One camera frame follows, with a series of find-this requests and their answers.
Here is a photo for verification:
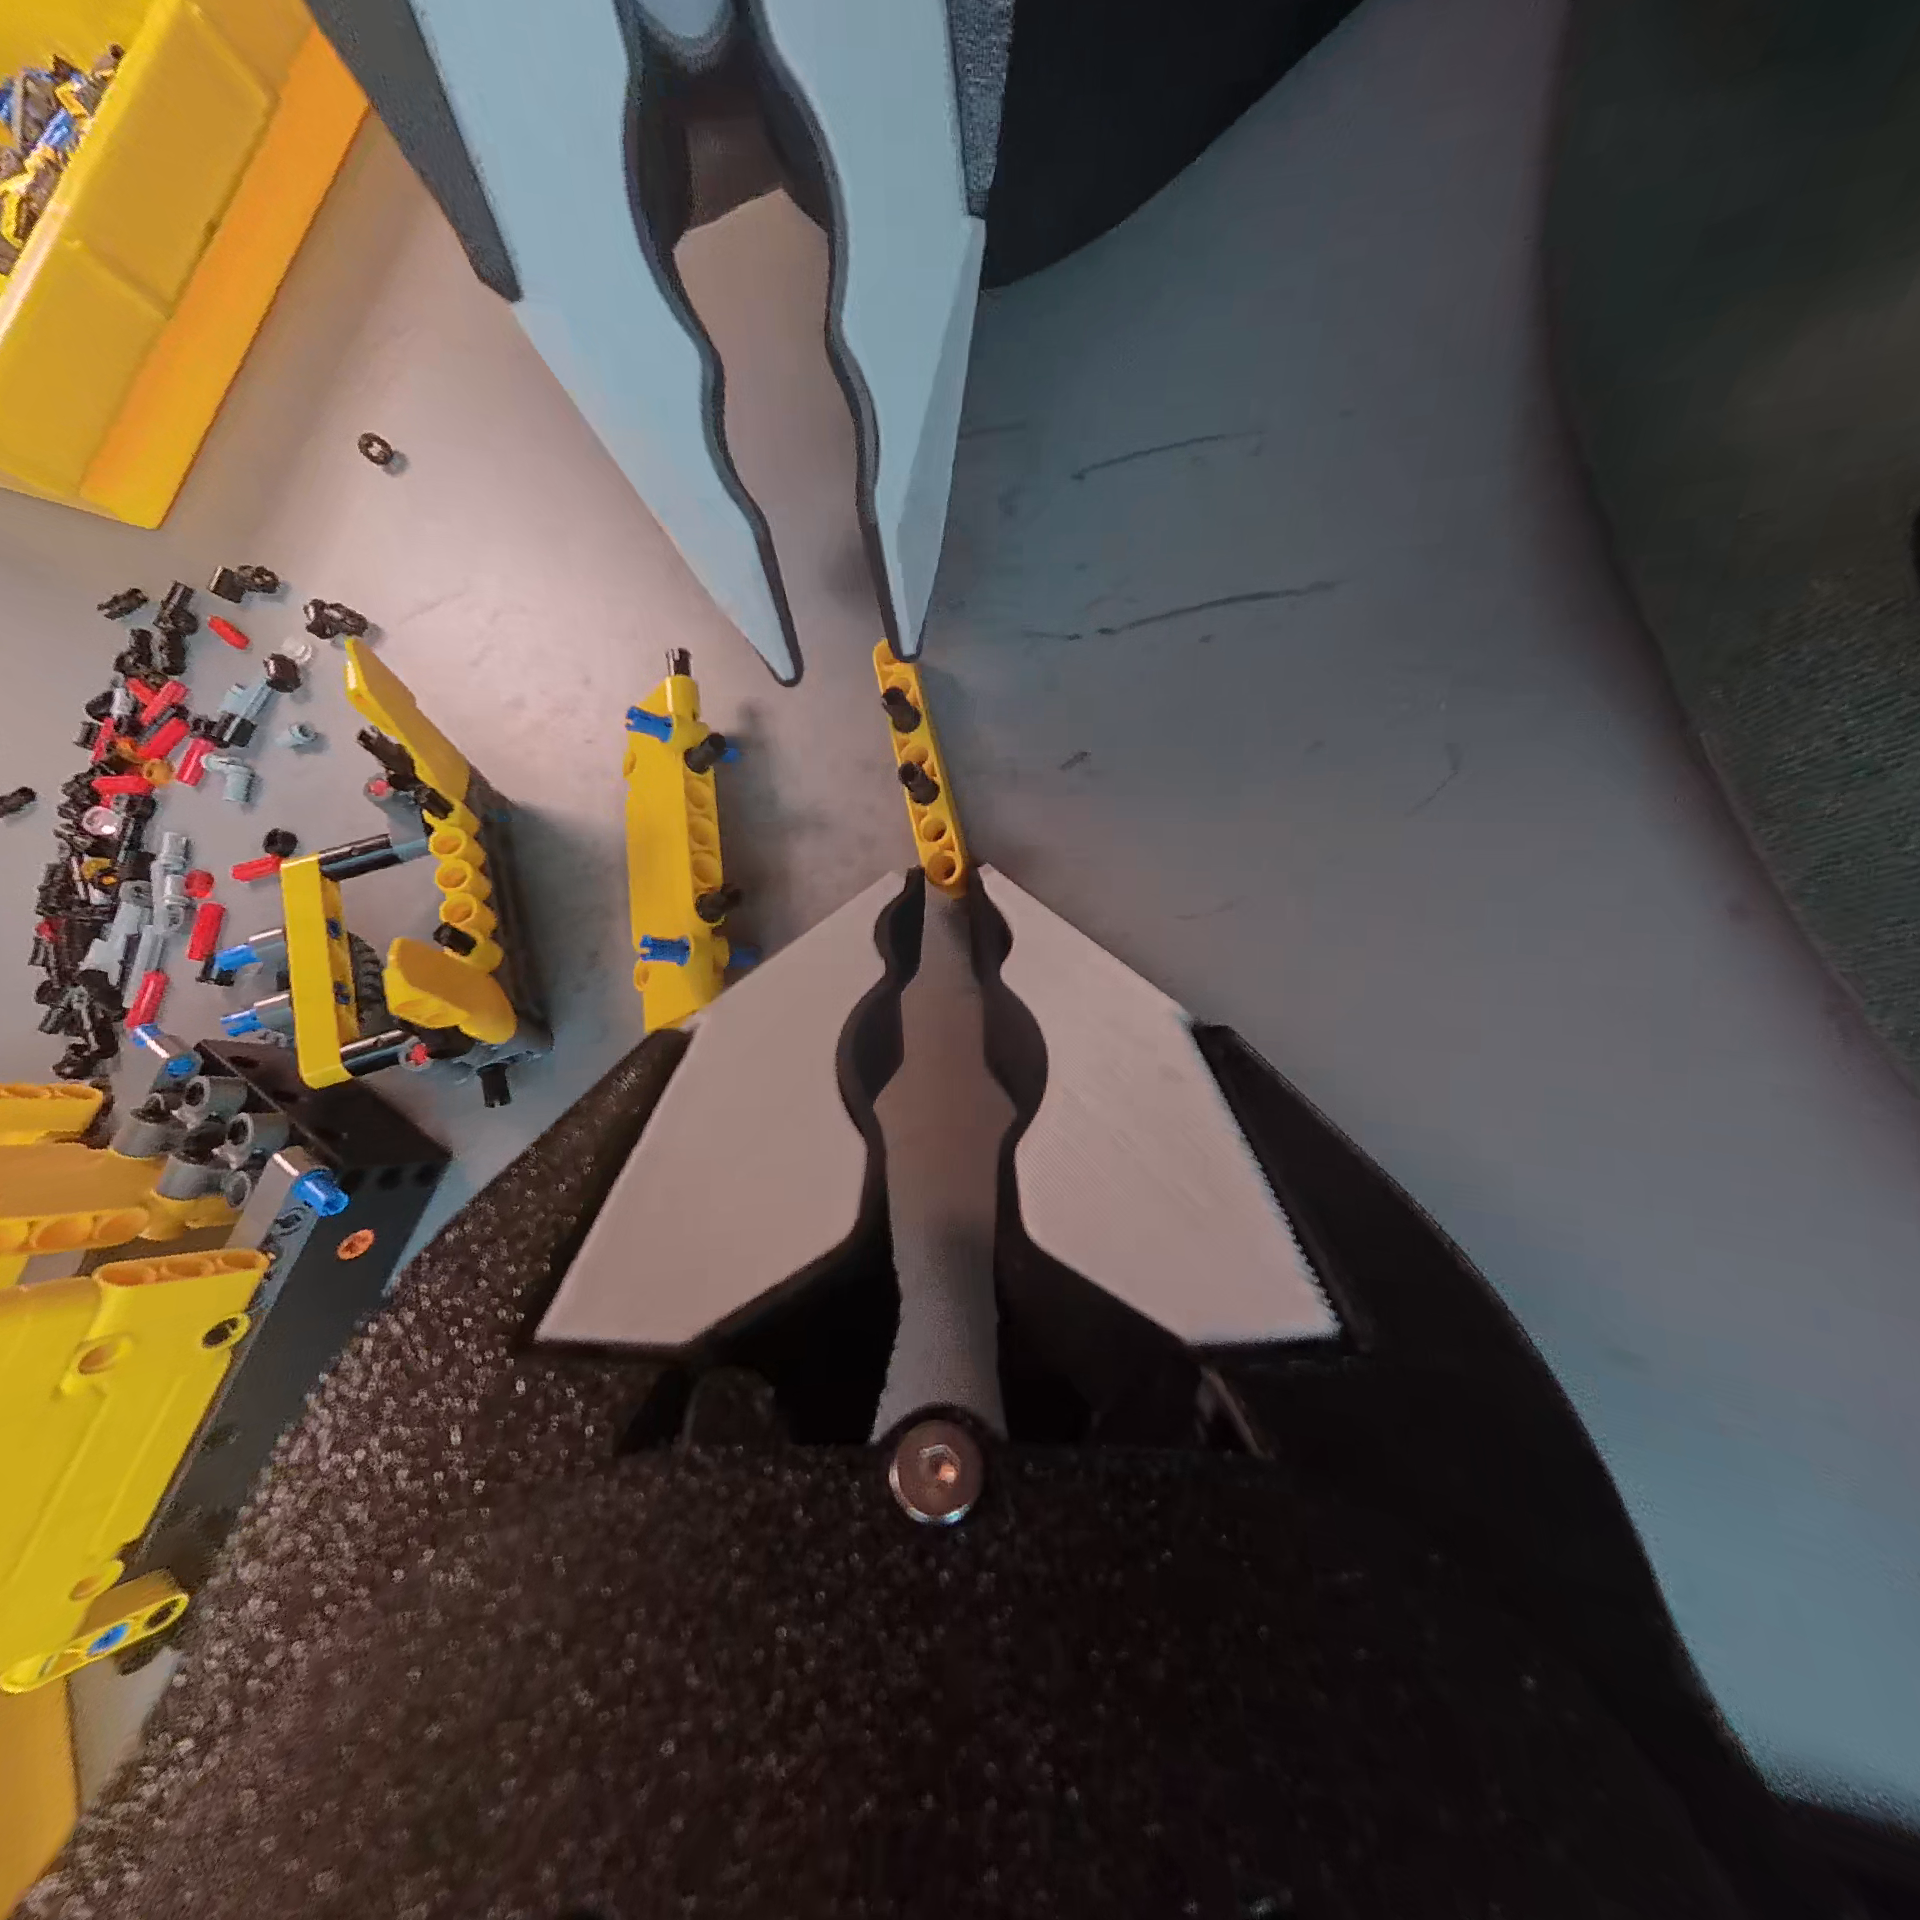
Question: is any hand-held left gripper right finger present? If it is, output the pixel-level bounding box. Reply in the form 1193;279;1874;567
966;865;1343;1351

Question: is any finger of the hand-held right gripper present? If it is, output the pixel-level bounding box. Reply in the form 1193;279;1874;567
766;0;990;663
404;0;806;689

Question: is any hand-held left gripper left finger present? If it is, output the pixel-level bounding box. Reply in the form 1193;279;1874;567
533;865;929;1345

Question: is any yellow lego panel with pins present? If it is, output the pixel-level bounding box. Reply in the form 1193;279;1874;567
621;646;748;1038

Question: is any yellow lego beam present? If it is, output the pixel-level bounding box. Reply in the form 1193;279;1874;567
874;638;973;895

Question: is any lego axle and gear assembly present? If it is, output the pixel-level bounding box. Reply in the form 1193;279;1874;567
210;638;554;1109

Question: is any yellow lego robot body model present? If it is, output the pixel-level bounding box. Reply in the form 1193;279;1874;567
0;1035;452;1695

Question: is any pile of small lego pins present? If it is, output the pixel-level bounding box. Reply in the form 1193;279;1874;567
0;563;367;1081

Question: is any heap of mixed lego parts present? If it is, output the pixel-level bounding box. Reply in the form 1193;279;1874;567
0;52;121;256

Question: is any yellow plastic bin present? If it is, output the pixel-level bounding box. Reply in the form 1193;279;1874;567
0;1687;81;1913
0;0;375;531

